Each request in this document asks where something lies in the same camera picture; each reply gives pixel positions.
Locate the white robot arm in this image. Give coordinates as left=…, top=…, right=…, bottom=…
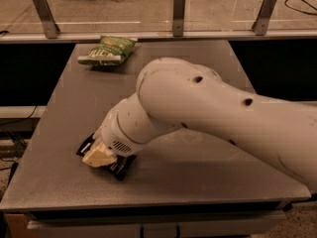
left=79, top=58, right=317, bottom=192

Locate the black cable left side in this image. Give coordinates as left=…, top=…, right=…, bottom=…
left=0, top=105, right=38, bottom=127

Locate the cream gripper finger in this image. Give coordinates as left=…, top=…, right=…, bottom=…
left=82, top=140, right=117, bottom=168

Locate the green jalapeno chip bag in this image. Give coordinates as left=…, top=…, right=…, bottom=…
left=77, top=36, right=138, bottom=66

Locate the right metal bracket post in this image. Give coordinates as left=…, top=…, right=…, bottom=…
left=252, top=0, right=277, bottom=36

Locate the left metal bracket post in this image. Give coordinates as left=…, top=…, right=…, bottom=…
left=32, top=0, right=59, bottom=39

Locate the metal rail behind table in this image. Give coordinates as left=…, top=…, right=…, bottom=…
left=0, top=30, right=317, bottom=44

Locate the black floor cable top right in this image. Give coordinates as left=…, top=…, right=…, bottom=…
left=280, top=0, right=317, bottom=17

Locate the middle metal bracket post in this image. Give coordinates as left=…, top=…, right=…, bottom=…
left=172, top=0, right=185, bottom=37

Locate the black rxbar chocolate bar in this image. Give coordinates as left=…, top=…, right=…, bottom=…
left=76, top=133, right=137, bottom=180

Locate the metal bracket post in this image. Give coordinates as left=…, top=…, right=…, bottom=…
left=32, top=0, right=59, bottom=39
left=252, top=0, right=277, bottom=36
left=172, top=0, right=185, bottom=37

